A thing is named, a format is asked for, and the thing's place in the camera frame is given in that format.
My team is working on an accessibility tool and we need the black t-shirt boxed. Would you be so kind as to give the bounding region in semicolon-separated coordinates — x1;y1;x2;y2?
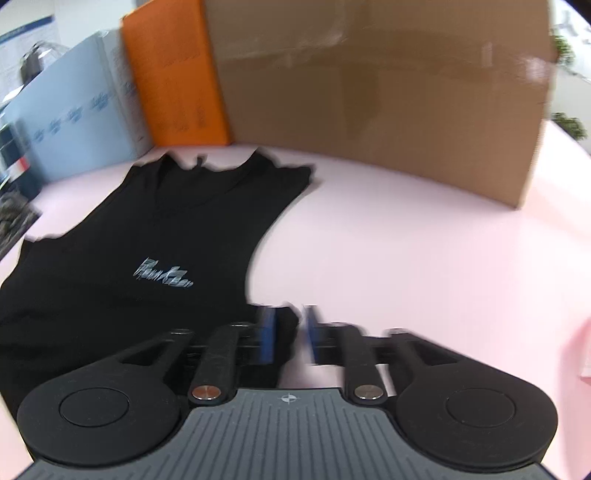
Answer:
1;151;314;412

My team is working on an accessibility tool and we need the brown cardboard box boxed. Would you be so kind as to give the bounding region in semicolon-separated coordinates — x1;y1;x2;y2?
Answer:
205;1;555;207

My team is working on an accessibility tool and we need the camouflage garment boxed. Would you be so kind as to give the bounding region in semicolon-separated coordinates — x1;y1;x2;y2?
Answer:
0;191;41;259

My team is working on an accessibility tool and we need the light blue cardboard box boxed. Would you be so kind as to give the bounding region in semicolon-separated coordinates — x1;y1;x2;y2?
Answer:
4;29;153;183

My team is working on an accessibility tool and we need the orange cardboard box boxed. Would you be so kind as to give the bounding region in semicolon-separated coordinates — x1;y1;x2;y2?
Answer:
121;0;231;147

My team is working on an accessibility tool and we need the dark green thermos bottle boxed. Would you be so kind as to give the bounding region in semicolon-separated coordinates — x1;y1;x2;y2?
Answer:
1;124;41;201

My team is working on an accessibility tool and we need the blue white wall poster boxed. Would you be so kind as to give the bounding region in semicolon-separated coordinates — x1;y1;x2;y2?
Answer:
0;15;59;98

